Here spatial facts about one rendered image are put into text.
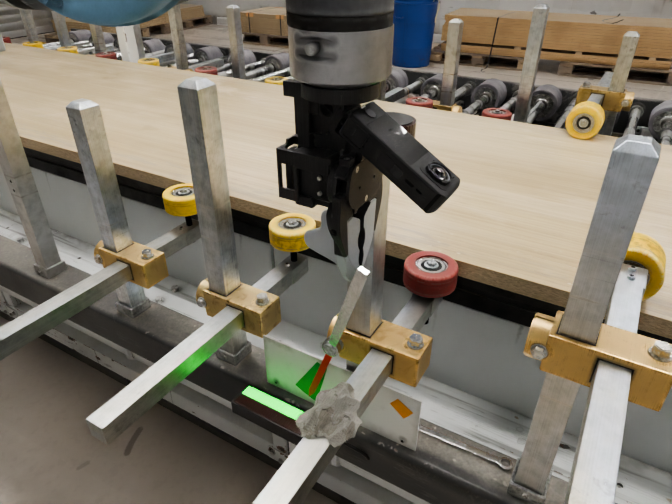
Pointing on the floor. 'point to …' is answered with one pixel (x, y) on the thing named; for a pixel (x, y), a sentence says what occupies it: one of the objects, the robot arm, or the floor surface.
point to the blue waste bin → (413, 32)
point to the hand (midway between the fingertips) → (356, 271)
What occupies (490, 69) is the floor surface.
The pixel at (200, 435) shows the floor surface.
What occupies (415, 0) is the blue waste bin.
